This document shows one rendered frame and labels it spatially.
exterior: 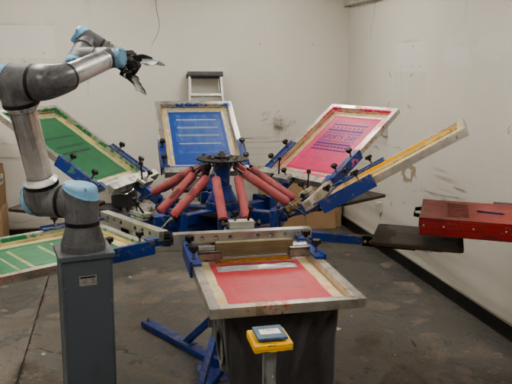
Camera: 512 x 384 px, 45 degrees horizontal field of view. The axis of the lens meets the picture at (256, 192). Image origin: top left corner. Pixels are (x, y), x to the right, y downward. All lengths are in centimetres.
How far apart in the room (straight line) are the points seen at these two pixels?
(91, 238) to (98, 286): 17
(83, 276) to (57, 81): 65
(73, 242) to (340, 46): 542
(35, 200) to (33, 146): 19
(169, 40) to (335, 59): 186
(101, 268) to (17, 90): 64
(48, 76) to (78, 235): 53
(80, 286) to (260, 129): 499
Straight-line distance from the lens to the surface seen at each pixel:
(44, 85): 202
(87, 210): 216
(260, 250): 280
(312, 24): 710
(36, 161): 217
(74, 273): 218
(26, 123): 212
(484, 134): 478
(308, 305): 229
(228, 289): 249
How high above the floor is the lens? 183
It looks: 11 degrees down
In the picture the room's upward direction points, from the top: 1 degrees clockwise
